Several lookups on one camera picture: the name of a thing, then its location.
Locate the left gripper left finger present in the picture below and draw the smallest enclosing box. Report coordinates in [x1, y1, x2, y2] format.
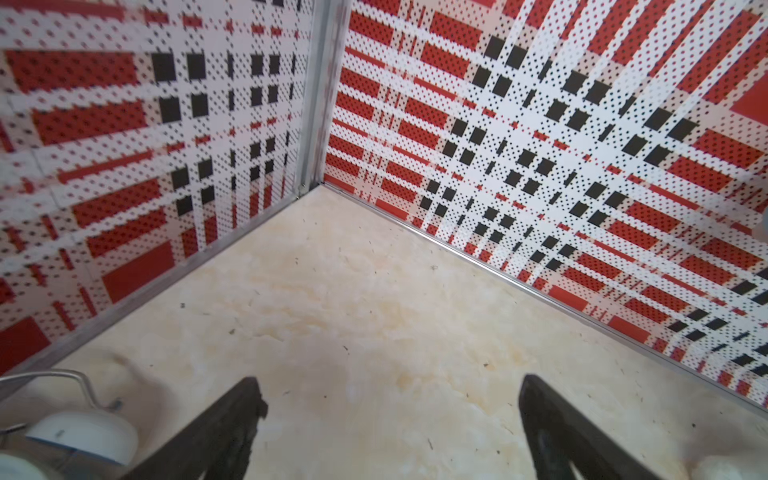
[123, 377, 268, 480]

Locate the white alarm clock on table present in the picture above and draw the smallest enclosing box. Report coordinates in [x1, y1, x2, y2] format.
[1, 369, 139, 466]

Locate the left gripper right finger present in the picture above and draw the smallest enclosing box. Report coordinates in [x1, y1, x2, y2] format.
[518, 374, 657, 479]

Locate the grey husky plush toy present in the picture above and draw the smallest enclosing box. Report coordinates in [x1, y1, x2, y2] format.
[689, 448, 767, 480]

